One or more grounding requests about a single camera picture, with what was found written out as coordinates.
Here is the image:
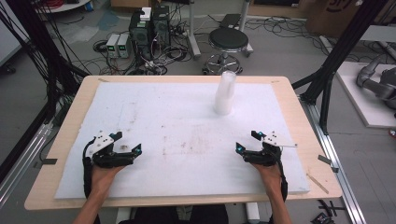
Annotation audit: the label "person's left hand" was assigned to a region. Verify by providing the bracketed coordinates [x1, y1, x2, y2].
[90, 162, 126, 194]

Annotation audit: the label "light wooden table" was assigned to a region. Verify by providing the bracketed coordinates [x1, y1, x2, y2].
[23, 75, 343, 212]

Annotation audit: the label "white table leg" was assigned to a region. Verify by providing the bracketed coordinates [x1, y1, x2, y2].
[245, 202, 262, 224]
[116, 206, 133, 224]

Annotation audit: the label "thin wooden stick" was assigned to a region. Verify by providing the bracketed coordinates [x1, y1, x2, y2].
[305, 173, 330, 195]

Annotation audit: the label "small white box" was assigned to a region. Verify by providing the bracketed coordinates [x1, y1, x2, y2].
[139, 6, 153, 22]

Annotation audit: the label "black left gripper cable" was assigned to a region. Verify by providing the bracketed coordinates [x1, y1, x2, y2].
[81, 136, 96, 200]

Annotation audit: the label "aluminium rail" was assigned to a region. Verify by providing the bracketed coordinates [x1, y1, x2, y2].
[0, 121, 54, 208]
[299, 95, 369, 224]

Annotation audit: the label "grey bench power supply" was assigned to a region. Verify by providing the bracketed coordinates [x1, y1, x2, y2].
[106, 33, 121, 59]
[117, 33, 132, 60]

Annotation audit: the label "tangle of floor cables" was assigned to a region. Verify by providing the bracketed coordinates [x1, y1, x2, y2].
[92, 29, 191, 77]

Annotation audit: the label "white stand leg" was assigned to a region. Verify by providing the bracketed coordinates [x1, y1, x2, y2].
[186, 0, 203, 61]
[238, 0, 255, 58]

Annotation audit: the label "person's right hand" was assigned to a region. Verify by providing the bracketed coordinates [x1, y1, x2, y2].
[251, 161, 283, 195]

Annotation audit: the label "brown cardboard box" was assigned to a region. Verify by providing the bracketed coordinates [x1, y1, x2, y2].
[305, 0, 389, 39]

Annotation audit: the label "black parts on floor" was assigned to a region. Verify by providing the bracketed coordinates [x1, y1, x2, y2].
[310, 199, 347, 224]

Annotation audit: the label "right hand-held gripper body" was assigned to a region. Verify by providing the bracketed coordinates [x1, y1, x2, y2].
[242, 131, 299, 168]

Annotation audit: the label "white foam mat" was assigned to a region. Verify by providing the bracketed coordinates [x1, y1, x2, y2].
[53, 81, 311, 201]

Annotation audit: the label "white round table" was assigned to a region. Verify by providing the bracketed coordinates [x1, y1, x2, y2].
[34, 0, 92, 14]

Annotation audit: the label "black computer tower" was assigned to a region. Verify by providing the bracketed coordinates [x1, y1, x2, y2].
[128, 10, 154, 61]
[151, 5, 172, 49]

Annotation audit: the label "black flat device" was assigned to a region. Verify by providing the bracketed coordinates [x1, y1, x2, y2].
[219, 12, 243, 30]

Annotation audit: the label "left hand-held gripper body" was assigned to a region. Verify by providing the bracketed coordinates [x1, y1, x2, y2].
[83, 130, 138, 169]

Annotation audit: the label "black round stool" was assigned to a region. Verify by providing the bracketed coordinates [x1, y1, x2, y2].
[203, 27, 250, 76]

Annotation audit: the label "black metal frame with cables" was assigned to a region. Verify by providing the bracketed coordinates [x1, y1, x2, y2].
[0, 0, 92, 185]

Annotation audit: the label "stack of clear plastic cups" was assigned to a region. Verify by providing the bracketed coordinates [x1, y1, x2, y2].
[213, 70, 238, 117]

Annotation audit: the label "white base board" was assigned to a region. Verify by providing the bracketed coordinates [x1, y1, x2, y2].
[335, 61, 396, 130]

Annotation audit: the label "person's legs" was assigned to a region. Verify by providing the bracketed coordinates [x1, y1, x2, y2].
[119, 203, 230, 224]

